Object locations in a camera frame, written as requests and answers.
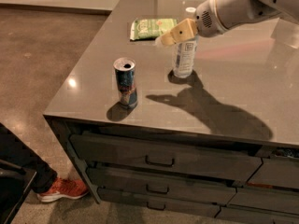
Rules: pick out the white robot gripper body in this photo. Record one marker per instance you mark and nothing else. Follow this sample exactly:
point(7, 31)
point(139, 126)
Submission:
point(209, 19)

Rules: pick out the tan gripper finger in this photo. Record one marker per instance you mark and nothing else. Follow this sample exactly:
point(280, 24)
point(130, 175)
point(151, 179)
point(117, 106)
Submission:
point(185, 30)

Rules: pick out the clear plastic water bottle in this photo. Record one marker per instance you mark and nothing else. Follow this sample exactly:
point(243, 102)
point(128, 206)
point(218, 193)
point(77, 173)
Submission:
point(183, 57)

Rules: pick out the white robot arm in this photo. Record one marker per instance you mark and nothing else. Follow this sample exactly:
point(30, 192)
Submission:
point(234, 13)

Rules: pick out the green jalapeno chip bag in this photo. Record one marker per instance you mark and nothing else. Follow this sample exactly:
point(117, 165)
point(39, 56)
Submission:
point(148, 29)

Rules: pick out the blue silver energy drink can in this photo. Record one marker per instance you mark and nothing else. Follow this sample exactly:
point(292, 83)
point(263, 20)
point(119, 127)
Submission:
point(125, 77)

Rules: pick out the top left drawer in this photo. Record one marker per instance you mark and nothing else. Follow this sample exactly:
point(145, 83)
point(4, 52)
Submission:
point(165, 157)

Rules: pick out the drawer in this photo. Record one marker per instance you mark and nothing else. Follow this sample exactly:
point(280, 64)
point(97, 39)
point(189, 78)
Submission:
point(160, 185)
point(159, 203)
point(165, 157)

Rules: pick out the middle left drawer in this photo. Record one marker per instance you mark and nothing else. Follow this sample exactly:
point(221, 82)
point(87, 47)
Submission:
point(160, 185)

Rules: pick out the grey drawer cabinet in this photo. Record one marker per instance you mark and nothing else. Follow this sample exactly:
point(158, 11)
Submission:
point(269, 196)

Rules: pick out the bottom left drawer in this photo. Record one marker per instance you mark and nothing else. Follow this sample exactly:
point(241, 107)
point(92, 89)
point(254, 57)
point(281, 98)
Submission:
point(159, 203)

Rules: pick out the red sneaker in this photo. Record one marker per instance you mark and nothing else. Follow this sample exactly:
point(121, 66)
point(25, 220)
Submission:
point(64, 188)

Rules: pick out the black trouser leg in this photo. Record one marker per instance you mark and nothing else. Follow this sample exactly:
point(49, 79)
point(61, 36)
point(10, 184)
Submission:
point(13, 150)

